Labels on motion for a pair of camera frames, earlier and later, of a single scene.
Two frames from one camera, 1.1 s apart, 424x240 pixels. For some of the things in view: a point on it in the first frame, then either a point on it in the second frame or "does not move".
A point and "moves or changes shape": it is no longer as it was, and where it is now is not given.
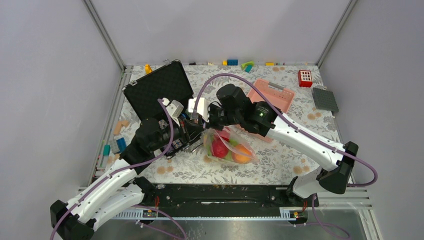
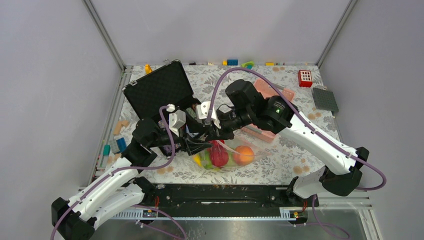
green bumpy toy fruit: x=234 y=141 -> x=206 y=159
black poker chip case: x=168 y=81 does not move
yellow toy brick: x=148 y=69 does not move
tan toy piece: x=124 y=123 does not move
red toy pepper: x=224 y=135 moves or changes shape
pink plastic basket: x=282 y=98 does not move
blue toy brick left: x=121 y=144 does not move
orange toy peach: x=241 y=155 does not move
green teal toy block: x=247 y=66 does not move
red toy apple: x=218 y=149 moves or changes shape
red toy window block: x=305 y=78 does not move
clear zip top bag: x=226 y=143 moves or changes shape
